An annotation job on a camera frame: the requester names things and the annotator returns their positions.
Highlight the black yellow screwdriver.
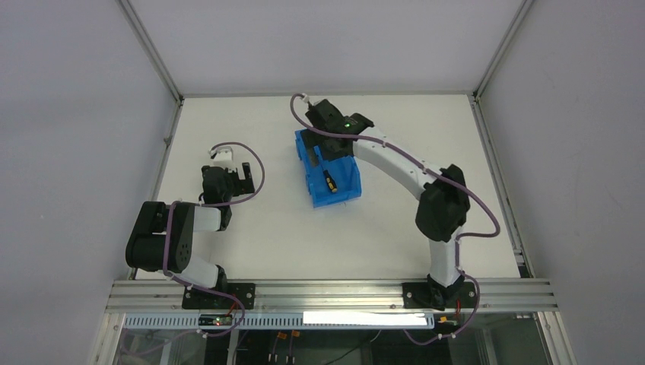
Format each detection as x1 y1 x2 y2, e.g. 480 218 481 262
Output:
322 170 338 193

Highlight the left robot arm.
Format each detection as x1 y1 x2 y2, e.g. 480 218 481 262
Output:
125 162 256 292

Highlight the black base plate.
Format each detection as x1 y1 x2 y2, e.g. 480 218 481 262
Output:
401 281 479 310
181 282 256 310

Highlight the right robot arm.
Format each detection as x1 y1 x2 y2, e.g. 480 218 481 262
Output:
305 99 470 310

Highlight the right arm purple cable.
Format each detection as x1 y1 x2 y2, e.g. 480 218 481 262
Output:
290 93 501 347

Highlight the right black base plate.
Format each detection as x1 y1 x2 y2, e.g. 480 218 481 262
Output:
401 281 479 310

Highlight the blue plastic bin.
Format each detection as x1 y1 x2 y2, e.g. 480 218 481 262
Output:
294 129 362 208

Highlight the white slotted cable duct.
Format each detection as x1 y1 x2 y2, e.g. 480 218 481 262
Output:
124 311 435 330

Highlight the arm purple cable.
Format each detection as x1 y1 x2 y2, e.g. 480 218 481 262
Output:
290 93 501 347
160 141 266 338

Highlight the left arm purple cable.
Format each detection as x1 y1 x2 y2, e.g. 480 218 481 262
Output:
160 141 266 338

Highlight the aluminium front rail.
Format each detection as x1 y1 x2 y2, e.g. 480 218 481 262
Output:
106 278 558 313

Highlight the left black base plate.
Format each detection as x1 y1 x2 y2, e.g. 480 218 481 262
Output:
181 282 256 310

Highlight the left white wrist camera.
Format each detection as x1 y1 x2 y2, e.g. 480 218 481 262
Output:
209 146 235 170

